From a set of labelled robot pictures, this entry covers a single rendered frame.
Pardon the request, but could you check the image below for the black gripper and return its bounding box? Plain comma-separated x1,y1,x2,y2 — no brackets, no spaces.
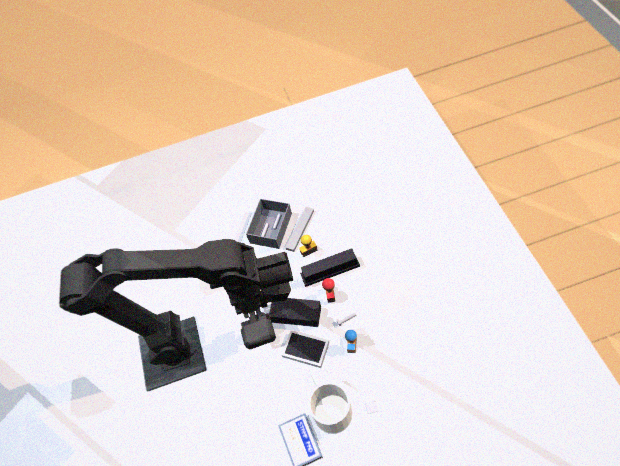
229,285,276,350

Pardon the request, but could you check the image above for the yellow rubber stamp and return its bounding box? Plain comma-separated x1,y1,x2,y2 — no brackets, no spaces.
299,235,318,258

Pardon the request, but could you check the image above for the blue-handled stamp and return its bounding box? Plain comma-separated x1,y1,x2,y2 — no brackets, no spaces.
345,330,357,353

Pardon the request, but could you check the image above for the white mug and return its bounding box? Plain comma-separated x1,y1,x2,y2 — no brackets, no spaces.
308,371,352,434

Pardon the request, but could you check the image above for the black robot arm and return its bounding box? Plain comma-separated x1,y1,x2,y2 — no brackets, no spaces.
59,239,293,371

